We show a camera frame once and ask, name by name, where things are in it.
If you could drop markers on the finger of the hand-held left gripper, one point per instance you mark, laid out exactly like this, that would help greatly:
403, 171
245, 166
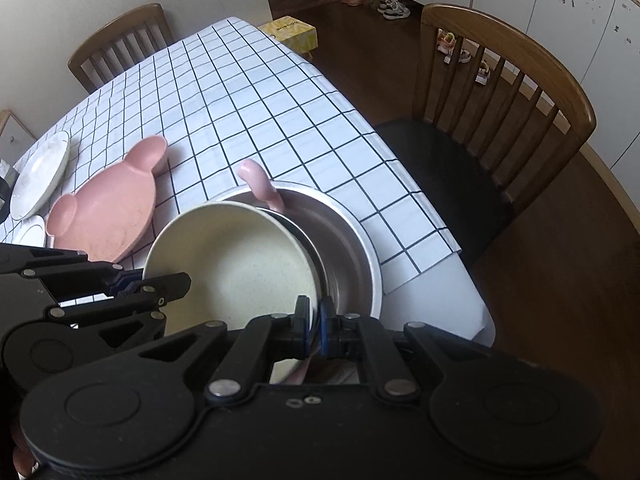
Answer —
165, 285
122, 281

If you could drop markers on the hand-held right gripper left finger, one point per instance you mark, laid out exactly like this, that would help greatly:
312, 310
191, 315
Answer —
302, 327

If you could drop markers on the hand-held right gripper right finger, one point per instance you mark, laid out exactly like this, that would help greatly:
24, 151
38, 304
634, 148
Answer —
326, 327

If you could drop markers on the cream bowl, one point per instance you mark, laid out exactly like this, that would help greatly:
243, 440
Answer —
225, 270

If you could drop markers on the stainless steel bowl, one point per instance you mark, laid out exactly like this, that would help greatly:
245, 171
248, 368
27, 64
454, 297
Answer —
345, 260

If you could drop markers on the pink bear-shaped plate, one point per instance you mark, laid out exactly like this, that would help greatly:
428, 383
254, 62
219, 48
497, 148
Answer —
110, 210

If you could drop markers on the person's left hand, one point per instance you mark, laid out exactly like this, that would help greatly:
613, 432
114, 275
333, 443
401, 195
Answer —
24, 455

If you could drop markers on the small white plate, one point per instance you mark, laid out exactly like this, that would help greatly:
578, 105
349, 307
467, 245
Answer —
30, 232

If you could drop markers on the large white plate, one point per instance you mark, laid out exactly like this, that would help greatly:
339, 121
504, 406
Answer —
40, 175

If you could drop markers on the wooden chair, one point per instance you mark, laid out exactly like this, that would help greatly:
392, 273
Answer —
120, 25
450, 170

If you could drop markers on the yellow cardboard box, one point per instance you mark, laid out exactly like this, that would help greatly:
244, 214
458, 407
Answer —
292, 35

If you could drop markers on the grey sneaker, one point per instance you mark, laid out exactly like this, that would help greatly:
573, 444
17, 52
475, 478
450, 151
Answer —
389, 5
399, 11

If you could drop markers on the white lower cabinets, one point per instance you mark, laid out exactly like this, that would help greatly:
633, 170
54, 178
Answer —
575, 20

